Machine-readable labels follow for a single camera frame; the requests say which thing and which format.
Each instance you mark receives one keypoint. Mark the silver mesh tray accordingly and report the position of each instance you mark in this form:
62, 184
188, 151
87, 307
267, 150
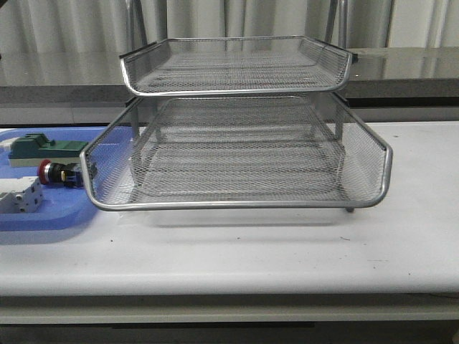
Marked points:
256, 152
235, 66

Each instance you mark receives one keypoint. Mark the silver mesh top tray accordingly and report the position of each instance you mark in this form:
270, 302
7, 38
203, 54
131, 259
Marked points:
235, 66

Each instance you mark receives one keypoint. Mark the green electrical switch block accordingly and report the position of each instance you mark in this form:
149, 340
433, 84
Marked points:
31, 149

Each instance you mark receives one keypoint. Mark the white circuit breaker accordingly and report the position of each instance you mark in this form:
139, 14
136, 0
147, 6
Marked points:
21, 195

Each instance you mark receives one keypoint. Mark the red emergency stop button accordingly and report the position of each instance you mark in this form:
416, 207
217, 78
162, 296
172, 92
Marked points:
68, 175

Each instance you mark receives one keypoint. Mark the grey metal rack frame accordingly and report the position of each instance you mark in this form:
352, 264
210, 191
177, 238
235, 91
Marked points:
135, 26

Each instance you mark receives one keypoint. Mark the blue plastic tray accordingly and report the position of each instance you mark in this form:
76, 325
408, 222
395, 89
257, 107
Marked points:
64, 207

